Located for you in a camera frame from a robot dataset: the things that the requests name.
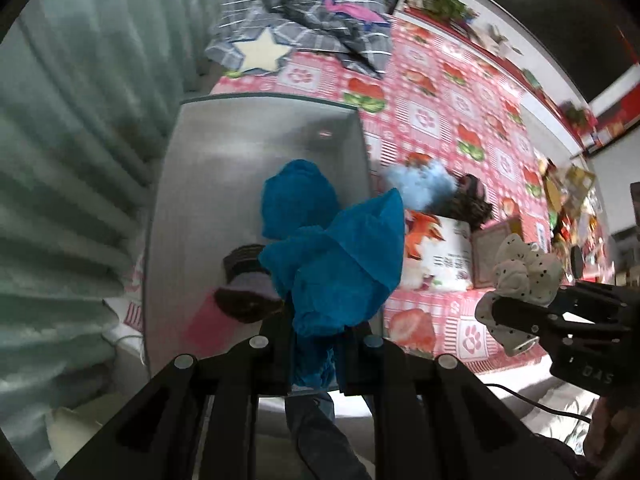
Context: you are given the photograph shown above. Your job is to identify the leopard print cloth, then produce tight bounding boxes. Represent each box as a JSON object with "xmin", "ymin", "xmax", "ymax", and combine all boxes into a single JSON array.
[{"xmin": 440, "ymin": 174, "xmax": 493, "ymax": 233}]

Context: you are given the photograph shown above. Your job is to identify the large blue cloth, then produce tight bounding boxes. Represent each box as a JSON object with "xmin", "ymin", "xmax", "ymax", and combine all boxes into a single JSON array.
[{"xmin": 257, "ymin": 187, "xmax": 406, "ymax": 391}]

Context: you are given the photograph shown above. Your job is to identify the person's blue jeans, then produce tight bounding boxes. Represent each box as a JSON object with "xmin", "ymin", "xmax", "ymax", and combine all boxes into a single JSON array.
[{"xmin": 285, "ymin": 391, "xmax": 373, "ymax": 480}]

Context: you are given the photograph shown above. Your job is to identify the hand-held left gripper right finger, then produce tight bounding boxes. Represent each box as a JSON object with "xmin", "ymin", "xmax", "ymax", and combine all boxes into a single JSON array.
[{"xmin": 337, "ymin": 322, "xmax": 576, "ymax": 480}]

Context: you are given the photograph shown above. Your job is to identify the pink patterned carton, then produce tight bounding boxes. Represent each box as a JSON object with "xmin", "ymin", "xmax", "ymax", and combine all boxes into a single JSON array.
[{"xmin": 470, "ymin": 215, "xmax": 548, "ymax": 288}]

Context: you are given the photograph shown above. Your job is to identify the grey storage box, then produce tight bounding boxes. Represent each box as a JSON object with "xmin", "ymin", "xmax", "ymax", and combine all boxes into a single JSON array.
[{"xmin": 142, "ymin": 94, "xmax": 386, "ymax": 411}]

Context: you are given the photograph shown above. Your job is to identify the white box with squirrel print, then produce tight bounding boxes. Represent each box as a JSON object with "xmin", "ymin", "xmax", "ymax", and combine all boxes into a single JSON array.
[{"xmin": 397, "ymin": 207, "xmax": 473, "ymax": 291}]

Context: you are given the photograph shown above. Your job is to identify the small blue cloth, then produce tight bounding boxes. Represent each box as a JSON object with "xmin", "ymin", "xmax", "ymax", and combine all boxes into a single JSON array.
[{"xmin": 260, "ymin": 159, "xmax": 341, "ymax": 241}]

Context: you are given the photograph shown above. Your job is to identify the grey plaid cloth with stars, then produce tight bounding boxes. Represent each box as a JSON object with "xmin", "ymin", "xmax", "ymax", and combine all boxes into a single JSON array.
[{"xmin": 204, "ymin": 0, "xmax": 396, "ymax": 78}]

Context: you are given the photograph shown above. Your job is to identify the pale green curtain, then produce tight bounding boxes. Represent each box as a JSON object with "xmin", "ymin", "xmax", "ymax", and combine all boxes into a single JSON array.
[{"xmin": 0, "ymin": 0, "xmax": 251, "ymax": 461}]

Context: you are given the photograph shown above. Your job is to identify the pink cloth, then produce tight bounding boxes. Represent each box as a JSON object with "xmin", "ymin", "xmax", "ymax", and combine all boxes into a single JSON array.
[{"xmin": 182, "ymin": 290, "xmax": 256, "ymax": 356}]

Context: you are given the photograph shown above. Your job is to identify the white polka dot scrunchie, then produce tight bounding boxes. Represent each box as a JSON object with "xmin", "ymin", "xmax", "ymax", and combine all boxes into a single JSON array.
[{"xmin": 474, "ymin": 232, "xmax": 565, "ymax": 358}]

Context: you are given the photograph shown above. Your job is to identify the person's right hand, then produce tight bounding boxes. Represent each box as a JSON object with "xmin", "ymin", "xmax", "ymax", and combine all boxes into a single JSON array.
[{"xmin": 582, "ymin": 395, "xmax": 640, "ymax": 471}]

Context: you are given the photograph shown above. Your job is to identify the black cable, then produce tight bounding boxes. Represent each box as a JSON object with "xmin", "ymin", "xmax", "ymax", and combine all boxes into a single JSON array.
[{"xmin": 482, "ymin": 384, "xmax": 596, "ymax": 423}]

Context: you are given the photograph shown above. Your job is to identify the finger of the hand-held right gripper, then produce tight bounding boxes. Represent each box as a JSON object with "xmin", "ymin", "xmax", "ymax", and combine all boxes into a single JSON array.
[
  {"xmin": 487, "ymin": 294, "xmax": 568, "ymax": 347},
  {"xmin": 552, "ymin": 280, "xmax": 636, "ymax": 318}
]

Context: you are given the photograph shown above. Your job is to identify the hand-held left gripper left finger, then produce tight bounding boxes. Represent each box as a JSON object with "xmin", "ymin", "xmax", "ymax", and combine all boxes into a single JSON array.
[{"xmin": 52, "ymin": 317, "xmax": 296, "ymax": 480}]

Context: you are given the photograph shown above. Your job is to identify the pink strawberry tablecloth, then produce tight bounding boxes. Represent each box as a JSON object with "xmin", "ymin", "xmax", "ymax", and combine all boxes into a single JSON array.
[{"xmin": 120, "ymin": 10, "xmax": 601, "ymax": 376}]

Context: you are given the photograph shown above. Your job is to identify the pile of snack packets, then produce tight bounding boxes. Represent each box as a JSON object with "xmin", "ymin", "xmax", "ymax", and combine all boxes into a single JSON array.
[{"xmin": 537, "ymin": 157, "xmax": 640, "ymax": 281}]

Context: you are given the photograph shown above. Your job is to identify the white quilted cloth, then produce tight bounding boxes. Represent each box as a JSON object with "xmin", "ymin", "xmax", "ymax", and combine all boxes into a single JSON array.
[{"xmin": 520, "ymin": 375, "xmax": 606, "ymax": 446}]

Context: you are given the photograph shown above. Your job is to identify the light blue fluffy scrunchie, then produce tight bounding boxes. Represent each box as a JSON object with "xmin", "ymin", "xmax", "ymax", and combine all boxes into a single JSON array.
[{"xmin": 382, "ymin": 157, "xmax": 458, "ymax": 211}]

